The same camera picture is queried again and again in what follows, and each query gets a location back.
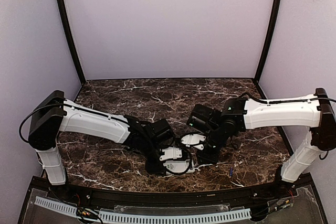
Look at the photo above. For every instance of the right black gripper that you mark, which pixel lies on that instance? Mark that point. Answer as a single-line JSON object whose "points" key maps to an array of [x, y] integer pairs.
{"points": [[205, 158]]}

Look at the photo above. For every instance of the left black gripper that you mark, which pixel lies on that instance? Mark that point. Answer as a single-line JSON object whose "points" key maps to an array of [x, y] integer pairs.
{"points": [[153, 166]]}

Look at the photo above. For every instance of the white remote control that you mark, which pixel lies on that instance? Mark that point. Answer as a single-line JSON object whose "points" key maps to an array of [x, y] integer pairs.
{"points": [[180, 166]]}

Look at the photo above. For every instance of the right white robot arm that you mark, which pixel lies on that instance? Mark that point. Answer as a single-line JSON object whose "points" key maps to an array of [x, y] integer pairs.
{"points": [[247, 112]]}

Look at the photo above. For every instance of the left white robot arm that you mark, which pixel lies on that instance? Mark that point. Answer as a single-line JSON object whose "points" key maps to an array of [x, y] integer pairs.
{"points": [[57, 114]]}

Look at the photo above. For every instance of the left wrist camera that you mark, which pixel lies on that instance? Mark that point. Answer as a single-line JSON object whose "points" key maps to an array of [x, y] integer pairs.
{"points": [[173, 153]]}

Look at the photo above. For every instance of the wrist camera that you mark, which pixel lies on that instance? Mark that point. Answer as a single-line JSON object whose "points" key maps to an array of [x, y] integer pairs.
{"points": [[173, 153], [194, 140]]}

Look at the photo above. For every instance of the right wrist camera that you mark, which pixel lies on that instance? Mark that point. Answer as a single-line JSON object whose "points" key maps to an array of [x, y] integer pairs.
{"points": [[194, 140]]}

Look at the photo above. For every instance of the black front rail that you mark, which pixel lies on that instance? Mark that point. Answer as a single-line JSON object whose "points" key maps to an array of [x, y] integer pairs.
{"points": [[110, 198]]}

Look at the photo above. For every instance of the white slotted cable duct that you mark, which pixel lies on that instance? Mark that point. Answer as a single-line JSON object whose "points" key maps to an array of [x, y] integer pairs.
{"points": [[123, 214]]}

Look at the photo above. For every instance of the right black frame post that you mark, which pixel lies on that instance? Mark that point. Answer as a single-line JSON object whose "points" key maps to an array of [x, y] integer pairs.
{"points": [[268, 39]]}

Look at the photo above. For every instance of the black frame post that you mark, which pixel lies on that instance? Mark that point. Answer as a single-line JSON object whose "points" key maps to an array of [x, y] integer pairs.
{"points": [[268, 39], [70, 41]]}

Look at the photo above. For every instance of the left black frame post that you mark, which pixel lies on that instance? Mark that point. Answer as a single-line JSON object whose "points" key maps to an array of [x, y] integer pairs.
{"points": [[70, 41]]}

